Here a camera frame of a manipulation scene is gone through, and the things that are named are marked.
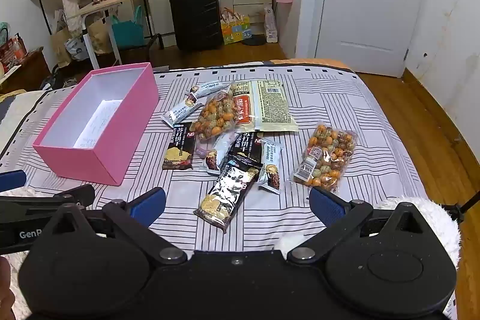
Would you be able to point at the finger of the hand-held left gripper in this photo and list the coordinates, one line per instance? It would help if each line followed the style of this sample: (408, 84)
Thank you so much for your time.
(75, 194)
(13, 179)

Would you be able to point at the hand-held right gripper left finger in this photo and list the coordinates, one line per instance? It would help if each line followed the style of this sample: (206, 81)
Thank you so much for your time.
(148, 205)

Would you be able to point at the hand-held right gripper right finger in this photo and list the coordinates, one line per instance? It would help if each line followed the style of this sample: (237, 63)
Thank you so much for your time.
(326, 205)

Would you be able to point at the black cracker packet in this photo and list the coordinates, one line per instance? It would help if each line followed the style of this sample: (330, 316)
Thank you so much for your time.
(178, 151)
(225, 200)
(247, 147)

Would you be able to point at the white snack bar packet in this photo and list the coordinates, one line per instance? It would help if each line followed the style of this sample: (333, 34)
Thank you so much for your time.
(215, 158)
(270, 170)
(210, 87)
(178, 113)

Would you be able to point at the pink cardboard box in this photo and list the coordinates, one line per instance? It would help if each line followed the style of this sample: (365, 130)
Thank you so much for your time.
(123, 140)

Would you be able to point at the clear bag of coated nuts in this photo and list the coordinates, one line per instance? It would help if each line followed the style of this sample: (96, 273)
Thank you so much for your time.
(326, 155)
(213, 117)

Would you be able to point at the white fluffy blanket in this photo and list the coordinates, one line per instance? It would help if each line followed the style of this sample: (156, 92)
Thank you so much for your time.
(431, 211)

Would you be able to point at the striped bed sheet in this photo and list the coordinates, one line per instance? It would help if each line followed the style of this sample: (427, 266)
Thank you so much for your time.
(337, 98)

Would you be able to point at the dark wooden cabinet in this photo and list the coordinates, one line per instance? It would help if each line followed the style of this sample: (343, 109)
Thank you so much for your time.
(30, 70)

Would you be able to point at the beige snack bag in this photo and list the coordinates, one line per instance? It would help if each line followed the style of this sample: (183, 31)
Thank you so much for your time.
(270, 102)

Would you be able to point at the red package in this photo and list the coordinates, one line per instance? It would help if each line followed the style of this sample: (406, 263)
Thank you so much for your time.
(13, 50)

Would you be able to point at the black tripod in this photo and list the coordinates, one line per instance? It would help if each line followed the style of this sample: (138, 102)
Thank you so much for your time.
(459, 211)

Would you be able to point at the brown paper bag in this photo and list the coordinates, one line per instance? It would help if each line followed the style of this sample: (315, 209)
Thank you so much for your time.
(60, 46)
(99, 37)

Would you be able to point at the white plastic bag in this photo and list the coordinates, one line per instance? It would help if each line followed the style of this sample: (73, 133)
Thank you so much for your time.
(77, 48)

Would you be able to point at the teal shopping bag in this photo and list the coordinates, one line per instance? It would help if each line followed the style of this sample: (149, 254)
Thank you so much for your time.
(129, 33)

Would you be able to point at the black round stand base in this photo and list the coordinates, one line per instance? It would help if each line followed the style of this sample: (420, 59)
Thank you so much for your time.
(253, 41)

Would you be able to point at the white packet bag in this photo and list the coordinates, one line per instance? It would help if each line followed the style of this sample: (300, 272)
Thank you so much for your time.
(270, 25)

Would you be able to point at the black suitcase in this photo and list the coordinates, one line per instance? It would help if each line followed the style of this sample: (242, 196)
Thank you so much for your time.
(195, 20)

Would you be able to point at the colourful gift bag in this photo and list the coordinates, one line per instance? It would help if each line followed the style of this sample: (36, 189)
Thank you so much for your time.
(234, 31)

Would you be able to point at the white door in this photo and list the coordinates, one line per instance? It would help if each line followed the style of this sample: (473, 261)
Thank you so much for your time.
(367, 5)

